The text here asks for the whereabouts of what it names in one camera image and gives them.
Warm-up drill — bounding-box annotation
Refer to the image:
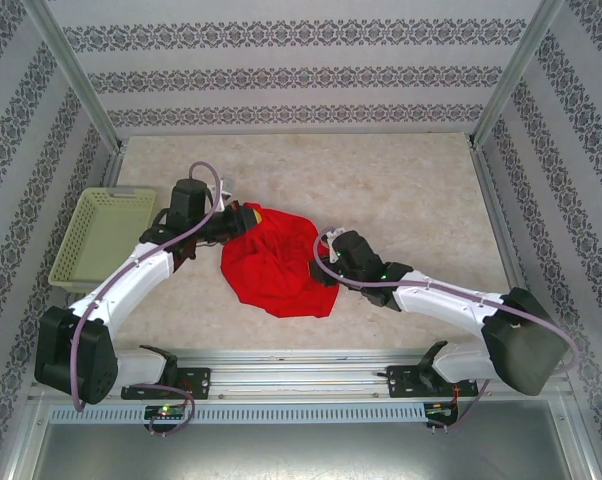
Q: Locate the red t-shirt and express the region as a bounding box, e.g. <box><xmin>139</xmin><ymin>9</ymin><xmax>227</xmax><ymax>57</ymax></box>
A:
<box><xmin>219</xmin><ymin>201</ymin><xmax>341</xmax><ymax>319</ymax></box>

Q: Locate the pale green plastic basket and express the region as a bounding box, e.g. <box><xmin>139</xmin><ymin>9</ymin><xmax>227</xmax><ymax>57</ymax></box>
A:
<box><xmin>48</xmin><ymin>185</ymin><xmax>158</xmax><ymax>294</ymax></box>

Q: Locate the grey metal sheet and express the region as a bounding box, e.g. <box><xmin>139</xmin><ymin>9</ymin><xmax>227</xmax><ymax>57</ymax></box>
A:
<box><xmin>3</xmin><ymin>397</ymin><xmax>600</xmax><ymax>480</ymax></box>

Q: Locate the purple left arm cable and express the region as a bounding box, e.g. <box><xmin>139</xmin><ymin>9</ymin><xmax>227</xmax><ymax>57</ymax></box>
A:
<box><xmin>73</xmin><ymin>161</ymin><xmax>223</xmax><ymax>437</ymax></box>

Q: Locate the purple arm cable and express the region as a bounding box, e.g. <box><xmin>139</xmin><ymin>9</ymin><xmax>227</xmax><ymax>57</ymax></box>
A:
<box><xmin>73</xmin><ymin>161</ymin><xmax>223</xmax><ymax>437</ymax></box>
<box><xmin>313</xmin><ymin>227</ymin><xmax>581</xmax><ymax>434</ymax></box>

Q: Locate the aluminium mounting rail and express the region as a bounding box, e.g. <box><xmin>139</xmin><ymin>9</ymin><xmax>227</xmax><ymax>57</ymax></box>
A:
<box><xmin>28</xmin><ymin>349</ymin><xmax>570</xmax><ymax>401</ymax></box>

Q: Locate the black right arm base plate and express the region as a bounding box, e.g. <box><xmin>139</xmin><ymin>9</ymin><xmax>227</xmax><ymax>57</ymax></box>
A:
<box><xmin>386</xmin><ymin>363</ymin><xmax>480</xmax><ymax>400</ymax></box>

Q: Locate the white slotted cable duct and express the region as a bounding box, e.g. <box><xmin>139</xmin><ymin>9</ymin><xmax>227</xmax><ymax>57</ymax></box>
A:
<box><xmin>48</xmin><ymin>403</ymin><xmax>426</xmax><ymax>424</ymax></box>

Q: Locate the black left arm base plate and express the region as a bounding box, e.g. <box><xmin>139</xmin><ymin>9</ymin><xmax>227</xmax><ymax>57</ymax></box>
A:
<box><xmin>120</xmin><ymin>367</ymin><xmax>212</xmax><ymax>401</ymax></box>

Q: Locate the aluminium frame post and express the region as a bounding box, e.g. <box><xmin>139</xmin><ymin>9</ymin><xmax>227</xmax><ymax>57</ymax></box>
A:
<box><xmin>469</xmin><ymin>0</ymin><xmax>565</xmax><ymax>359</ymax></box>
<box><xmin>23</xmin><ymin>0</ymin><xmax>127</xmax><ymax>366</ymax></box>

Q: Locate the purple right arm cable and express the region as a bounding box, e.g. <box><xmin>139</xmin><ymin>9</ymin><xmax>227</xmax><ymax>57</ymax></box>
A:
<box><xmin>313</xmin><ymin>227</ymin><xmax>581</xmax><ymax>434</ymax></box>

